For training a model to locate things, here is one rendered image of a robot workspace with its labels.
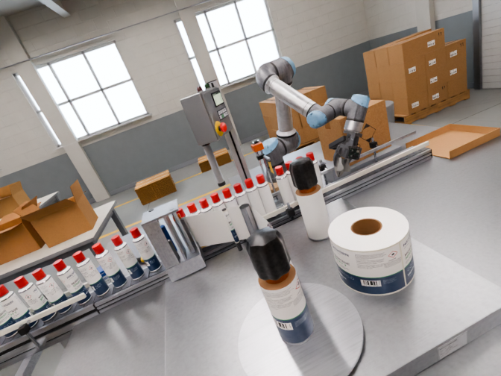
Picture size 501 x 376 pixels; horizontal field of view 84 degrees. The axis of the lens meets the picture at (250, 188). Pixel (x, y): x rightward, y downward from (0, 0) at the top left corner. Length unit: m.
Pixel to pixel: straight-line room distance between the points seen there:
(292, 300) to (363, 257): 0.21
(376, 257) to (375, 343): 0.18
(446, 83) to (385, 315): 4.78
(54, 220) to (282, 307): 2.18
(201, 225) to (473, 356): 0.86
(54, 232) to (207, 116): 1.83
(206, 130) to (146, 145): 5.58
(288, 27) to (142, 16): 3.03
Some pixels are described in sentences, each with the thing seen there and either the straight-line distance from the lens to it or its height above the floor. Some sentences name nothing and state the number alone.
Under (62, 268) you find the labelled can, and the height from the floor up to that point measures 1.06.
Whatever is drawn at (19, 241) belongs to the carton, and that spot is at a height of 0.90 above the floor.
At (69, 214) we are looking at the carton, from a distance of 2.57.
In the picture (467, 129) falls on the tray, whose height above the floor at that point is 0.85.
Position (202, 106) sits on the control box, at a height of 1.43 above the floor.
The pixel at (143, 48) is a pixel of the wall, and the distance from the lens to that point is 6.64.
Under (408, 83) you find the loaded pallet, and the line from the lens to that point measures 4.84.
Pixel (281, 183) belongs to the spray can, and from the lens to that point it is 1.22.
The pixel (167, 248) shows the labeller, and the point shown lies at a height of 1.02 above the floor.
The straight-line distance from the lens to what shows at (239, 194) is 1.18.
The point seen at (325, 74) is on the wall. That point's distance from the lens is 7.41.
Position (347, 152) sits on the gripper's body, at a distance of 1.28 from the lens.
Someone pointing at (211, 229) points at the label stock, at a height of 0.99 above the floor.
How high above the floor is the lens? 1.49
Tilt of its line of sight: 22 degrees down
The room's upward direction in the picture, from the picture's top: 20 degrees counter-clockwise
